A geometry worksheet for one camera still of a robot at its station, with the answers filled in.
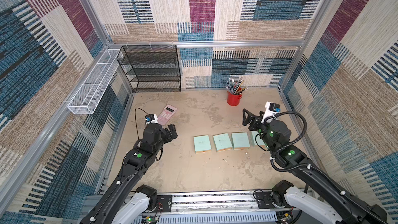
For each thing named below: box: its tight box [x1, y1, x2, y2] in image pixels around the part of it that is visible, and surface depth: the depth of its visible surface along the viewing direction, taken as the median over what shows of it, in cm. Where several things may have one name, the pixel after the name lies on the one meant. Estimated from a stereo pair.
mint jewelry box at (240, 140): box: [231, 132, 251, 150], surface depth 91 cm
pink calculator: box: [157, 104, 178, 125], surface depth 107 cm
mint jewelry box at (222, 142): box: [212, 132, 233, 153], surface depth 92 cm
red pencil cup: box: [226, 92, 243, 107], surface depth 112 cm
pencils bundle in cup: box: [224, 76, 249, 96], surface depth 108 cm
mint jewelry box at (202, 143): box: [193, 134, 212, 154], surface depth 92 cm
